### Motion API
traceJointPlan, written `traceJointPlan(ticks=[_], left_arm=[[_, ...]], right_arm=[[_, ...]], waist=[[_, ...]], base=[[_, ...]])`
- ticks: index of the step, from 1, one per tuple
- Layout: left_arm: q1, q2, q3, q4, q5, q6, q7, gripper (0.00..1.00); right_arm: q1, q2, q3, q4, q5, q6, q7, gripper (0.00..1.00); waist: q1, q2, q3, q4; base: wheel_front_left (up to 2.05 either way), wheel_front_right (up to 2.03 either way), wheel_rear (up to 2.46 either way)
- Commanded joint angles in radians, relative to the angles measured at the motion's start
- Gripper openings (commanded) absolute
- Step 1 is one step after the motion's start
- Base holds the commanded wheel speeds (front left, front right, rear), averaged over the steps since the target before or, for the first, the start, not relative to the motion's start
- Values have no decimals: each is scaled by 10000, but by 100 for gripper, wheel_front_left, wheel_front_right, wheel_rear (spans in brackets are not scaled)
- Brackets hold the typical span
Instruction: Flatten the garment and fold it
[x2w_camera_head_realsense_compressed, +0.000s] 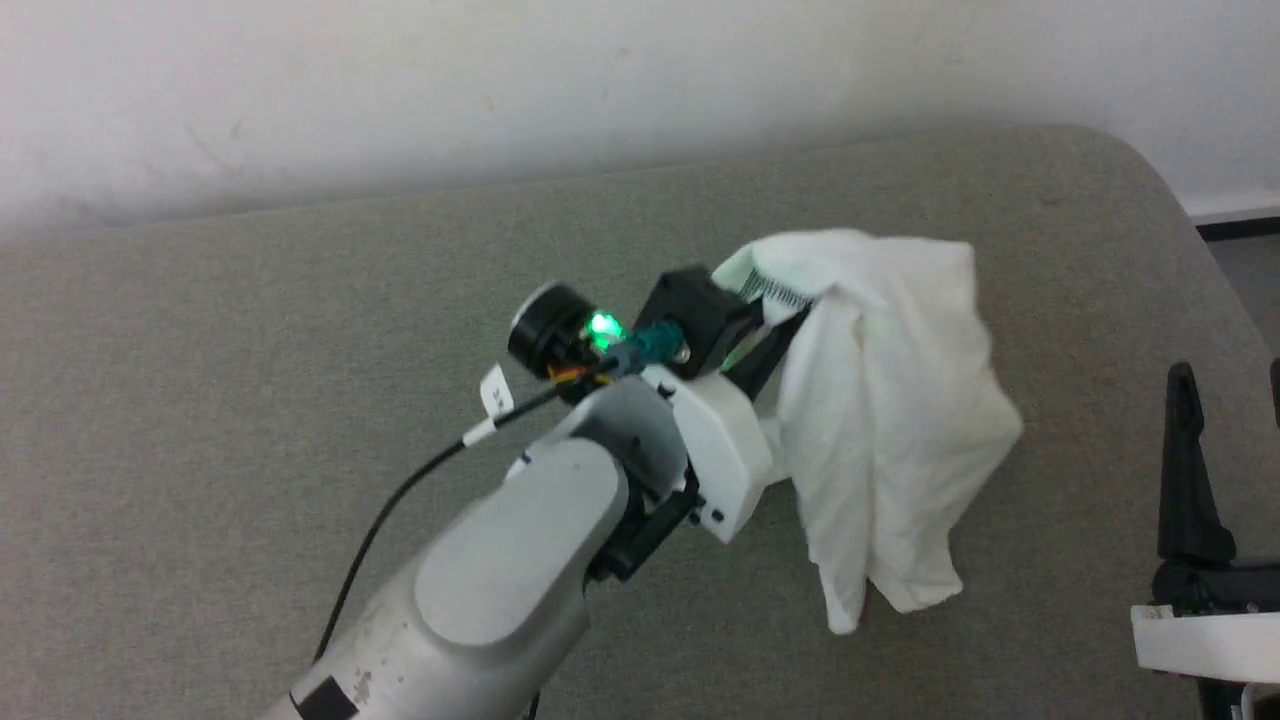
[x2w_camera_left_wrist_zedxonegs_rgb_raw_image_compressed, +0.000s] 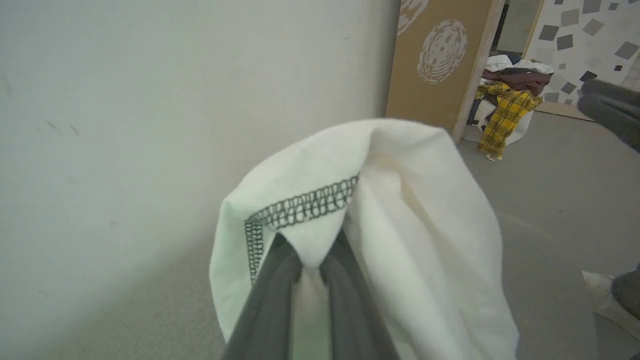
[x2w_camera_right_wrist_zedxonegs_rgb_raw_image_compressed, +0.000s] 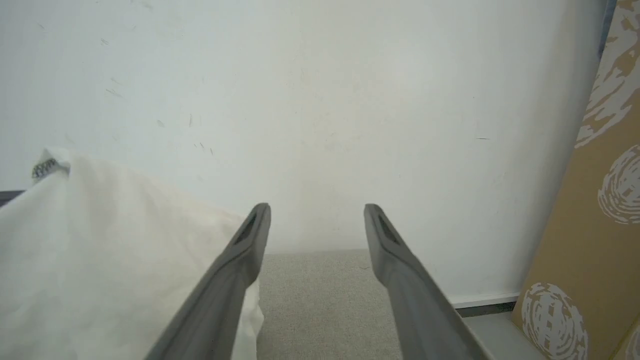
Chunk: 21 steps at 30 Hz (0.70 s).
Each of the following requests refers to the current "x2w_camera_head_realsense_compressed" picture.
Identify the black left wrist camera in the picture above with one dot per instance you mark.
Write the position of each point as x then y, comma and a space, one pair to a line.
545, 330

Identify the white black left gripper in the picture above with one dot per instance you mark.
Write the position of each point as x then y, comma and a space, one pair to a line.
715, 440

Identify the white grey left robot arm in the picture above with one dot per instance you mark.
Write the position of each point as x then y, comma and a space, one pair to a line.
500, 570

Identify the white long-sleeved garment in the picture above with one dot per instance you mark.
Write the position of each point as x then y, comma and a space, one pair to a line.
890, 400

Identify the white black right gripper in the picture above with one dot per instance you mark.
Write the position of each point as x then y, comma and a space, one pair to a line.
1205, 640

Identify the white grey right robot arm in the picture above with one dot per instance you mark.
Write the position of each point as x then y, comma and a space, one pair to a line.
1228, 704

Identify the grey fabric sofa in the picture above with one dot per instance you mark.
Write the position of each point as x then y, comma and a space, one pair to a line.
200, 400

